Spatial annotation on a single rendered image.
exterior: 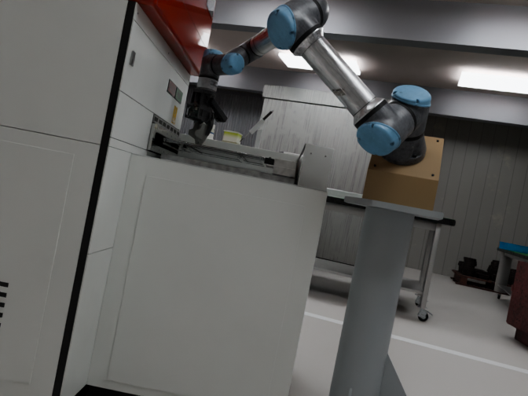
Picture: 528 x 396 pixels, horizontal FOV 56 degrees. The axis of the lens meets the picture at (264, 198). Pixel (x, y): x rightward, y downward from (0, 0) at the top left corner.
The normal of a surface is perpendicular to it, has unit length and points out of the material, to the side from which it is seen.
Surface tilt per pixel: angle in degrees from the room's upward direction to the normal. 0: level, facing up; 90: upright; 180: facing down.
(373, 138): 138
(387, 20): 90
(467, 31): 90
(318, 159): 90
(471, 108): 90
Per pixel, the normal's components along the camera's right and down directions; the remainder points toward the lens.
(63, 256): -0.03, 0.00
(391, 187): -0.26, -0.04
